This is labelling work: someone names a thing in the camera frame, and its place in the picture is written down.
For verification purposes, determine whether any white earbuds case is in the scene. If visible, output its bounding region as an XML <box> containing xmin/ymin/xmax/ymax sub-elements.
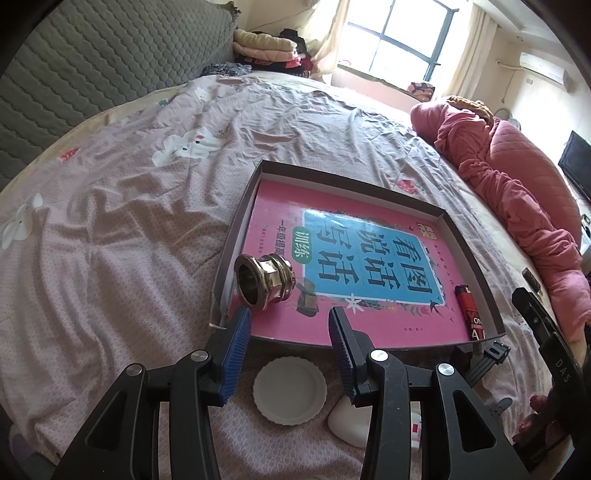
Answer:
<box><xmin>328</xmin><ymin>396</ymin><xmax>371</xmax><ymax>448</ymax></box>

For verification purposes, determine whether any red lighter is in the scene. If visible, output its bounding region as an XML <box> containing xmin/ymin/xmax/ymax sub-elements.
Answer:
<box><xmin>455</xmin><ymin>285</ymin><xmax>488</xmax><ymax>341</ymax></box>

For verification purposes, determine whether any dark patterned cloth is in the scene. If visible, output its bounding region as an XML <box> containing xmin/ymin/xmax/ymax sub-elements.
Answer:
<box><xmin>203</xmin><ymin>62</ymin><xmax>253</xmax><ymax>80</ymax></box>

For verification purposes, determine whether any white air conditioner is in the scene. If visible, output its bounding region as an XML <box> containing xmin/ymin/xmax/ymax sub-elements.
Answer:
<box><xmin>519</xmin><ymin>52</ymin><xmax>567</xmax><ymax>86</ymax></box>

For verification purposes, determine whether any window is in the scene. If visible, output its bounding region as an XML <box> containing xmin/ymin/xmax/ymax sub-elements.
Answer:
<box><xmin>342</xmin><ymin>0</ymin><xmax>476</xmax><ymax>83</ymax></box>

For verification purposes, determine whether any brass pipe fitting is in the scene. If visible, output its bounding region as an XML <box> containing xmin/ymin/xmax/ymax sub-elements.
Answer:
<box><xmin>233</xmin><ymin>253</ymin><xmax>303</xmax><ymax>306</ymax></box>

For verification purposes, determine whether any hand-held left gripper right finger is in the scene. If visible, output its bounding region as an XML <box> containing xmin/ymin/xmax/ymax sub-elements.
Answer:
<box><xmin>328</xmin><ymin>306</ymin><xmax>532</xmax><ymax>480</ymax></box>

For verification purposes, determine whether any white round plastic lid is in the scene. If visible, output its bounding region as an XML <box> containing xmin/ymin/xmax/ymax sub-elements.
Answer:
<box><xmin>253</xmin><ymin>359</ymin><xmax>328</xmax><ymax>424</ymax></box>

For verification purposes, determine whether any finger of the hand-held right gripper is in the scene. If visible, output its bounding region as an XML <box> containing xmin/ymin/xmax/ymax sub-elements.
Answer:
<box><xmin>512</xmin><ymin>287</ymin><xmax>585</xmax><ymax>393</ymax></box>

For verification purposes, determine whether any pink rabbit print bed sheet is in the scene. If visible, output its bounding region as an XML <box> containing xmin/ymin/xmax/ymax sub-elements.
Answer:
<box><xmin>0</xmin><ymin>74</ymin><xmax>555</xmax><ymax>480</ymax></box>

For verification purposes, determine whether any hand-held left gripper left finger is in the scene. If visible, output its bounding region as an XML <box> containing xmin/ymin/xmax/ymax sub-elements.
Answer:
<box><xmin>51</xmin><ymin>307</ymin><xmax>253</xmax><ymax>480</ymax></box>

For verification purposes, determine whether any pile of folded clothes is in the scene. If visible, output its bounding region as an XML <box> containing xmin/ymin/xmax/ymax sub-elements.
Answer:
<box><xmin>233</xmin><ymin>28</ymin><xmax>315</xmax><ymax>79</ymax></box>

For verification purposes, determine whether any person's right hand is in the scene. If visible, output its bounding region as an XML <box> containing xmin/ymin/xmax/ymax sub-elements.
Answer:
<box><xmin>514</xmin><ymin>395</ymin><xmax>554</xmax><ymax>443</ymax></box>

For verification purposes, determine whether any black digital wrist watch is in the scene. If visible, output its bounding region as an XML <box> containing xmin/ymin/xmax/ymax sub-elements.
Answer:
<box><xmin>450</xmin><ymin>339</ymin><xmax>514</xmax><ymax>416</ymax></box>

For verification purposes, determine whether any pink exercise book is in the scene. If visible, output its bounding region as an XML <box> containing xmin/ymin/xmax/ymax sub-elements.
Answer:
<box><xmin>222</xmin><ymin>180</ymin><xmax>476</xmax><ymax>344</ymax></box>

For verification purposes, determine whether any standing fan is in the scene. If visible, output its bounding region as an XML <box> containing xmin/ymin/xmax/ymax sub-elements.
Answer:
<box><xmin>496</xmin><ymin>108</ymin><xmax>522</xmax><ymax>134</ymax></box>

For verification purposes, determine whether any grey quilted headboard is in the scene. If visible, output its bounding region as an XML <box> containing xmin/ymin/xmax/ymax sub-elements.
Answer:
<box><xmin>0</xmin><ymin>0</ymin><xmax>236</xmax><ymax>190</ymax></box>

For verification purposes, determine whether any cream curtain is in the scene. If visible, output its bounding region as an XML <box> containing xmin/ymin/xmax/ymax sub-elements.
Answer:
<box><xmin>308</xmin><ymin>0</ymin><xmax>352</xmax><ymax>78</ymax></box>
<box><xmin>442</xmin><ymin>0</ymin><xmax>500</xmax><ymax>101</ymax></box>

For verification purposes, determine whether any white tube red label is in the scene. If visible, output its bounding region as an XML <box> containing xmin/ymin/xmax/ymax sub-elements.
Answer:
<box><xmin>410</xmin><ymin>401</ymin><xmax>424</xmax><ymax>450</ymax></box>

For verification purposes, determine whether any black flat television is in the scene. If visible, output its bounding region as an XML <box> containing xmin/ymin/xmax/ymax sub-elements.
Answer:
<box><xmin>558</xmin><ymin>130</ymin><xmax>591</xmax><ymax>202</ymax></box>

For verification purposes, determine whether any pink quilt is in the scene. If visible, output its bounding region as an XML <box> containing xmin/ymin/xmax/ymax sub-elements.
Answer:
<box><xmin>411</xmin><ymin>95</ymin><xmax>585</xmax><ymax>342</ymax></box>

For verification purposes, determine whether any shallow brown cardboard box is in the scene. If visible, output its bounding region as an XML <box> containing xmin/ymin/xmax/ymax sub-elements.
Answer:
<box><xmin>210</xmin><ymin>159</ymin><xmax>506</xmax><ymax>356</ymax></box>

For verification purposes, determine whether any yellow knitted cloth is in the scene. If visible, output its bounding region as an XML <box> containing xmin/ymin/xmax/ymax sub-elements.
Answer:
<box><xmin>445</xmin><ymin>95</ymin><xmax>493</xmax><ymax>117</ymax></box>

